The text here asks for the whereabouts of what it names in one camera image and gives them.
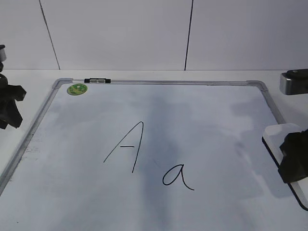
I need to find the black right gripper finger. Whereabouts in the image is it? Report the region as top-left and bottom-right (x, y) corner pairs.
(278, 130), (308, 183)

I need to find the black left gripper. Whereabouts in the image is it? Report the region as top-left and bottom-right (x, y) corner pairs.
(0, 74), (26, 129)

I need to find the white board eraser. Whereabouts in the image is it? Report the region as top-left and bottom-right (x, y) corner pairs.
(262, 123), (308, 211)

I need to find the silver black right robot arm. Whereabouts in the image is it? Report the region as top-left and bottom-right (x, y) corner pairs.
(278, 69), (308, 183)

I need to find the round green magnet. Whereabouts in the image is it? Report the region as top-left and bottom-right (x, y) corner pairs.
(67, 83), (88, 96)

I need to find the white board with grey frame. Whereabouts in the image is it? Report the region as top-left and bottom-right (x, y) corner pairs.
(0, 79), (308, 231)

